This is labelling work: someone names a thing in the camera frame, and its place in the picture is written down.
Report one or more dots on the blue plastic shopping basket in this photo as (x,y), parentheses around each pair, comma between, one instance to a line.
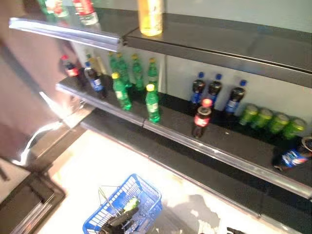
(143,195)

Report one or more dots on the green sprite bottle yellow cap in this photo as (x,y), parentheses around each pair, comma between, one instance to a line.
(137,73)
(152,104)
(123,69)
(121,93)
(153,73)
(112,62)

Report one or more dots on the red cap cola bottle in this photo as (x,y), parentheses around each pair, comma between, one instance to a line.
(72,71)
(201,119)

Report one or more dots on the red label water bottle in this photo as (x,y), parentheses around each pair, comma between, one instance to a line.
(86,11)

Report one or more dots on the black low cabinet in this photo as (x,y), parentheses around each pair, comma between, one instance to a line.
(24,202)

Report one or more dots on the blue label pepsi bottle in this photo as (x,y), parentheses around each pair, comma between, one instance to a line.
(293,156)

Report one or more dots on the pale yellow drink bottle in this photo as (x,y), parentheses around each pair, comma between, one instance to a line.
(95,64)

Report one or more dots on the green label bottle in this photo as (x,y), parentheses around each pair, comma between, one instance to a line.
(54,8)

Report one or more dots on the blue cap pepsi bottle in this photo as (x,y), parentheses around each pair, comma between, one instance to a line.
(235,98)
(197,89)
(97,83)
(215,89)

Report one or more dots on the black shelf board silver rail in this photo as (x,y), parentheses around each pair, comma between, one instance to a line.
(219,41)
(195,170)
(231,146)

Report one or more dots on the green drink bottle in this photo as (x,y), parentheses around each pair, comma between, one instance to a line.
(131,203)

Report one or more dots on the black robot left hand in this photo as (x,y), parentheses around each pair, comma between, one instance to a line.
(119,219)

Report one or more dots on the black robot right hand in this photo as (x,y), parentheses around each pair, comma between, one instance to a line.
(235,230)

